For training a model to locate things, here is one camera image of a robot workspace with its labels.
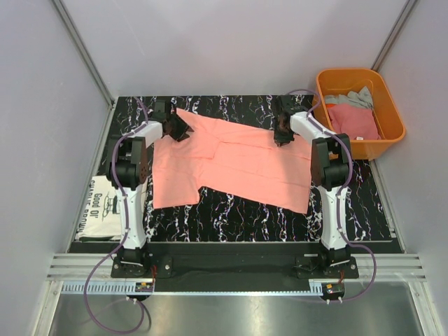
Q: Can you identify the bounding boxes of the salmon pink t-shirt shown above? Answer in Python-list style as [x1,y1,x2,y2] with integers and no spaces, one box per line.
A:
[152,109,311,214]

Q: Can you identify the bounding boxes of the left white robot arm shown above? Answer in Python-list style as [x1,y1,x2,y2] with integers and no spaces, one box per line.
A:
[106,99,193,251]

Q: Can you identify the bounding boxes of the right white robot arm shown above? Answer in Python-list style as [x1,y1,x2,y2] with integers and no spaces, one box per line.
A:
[272,95,353,251]

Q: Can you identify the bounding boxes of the dark pink t-shirt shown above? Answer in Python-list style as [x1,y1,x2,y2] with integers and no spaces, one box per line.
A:
[327,104,380,140]

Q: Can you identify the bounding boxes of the grey t-shirt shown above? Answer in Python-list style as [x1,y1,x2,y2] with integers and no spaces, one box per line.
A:
[324,86,374,110]

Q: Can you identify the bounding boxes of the folded white printed t-shirt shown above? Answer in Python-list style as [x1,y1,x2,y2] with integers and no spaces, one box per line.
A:
[76,176,121,241]

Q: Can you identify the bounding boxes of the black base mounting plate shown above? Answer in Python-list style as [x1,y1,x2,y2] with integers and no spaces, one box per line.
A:
[68,241,361,293]

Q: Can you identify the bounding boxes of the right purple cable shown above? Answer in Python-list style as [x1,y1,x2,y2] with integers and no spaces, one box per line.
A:
[286,89,377,304]

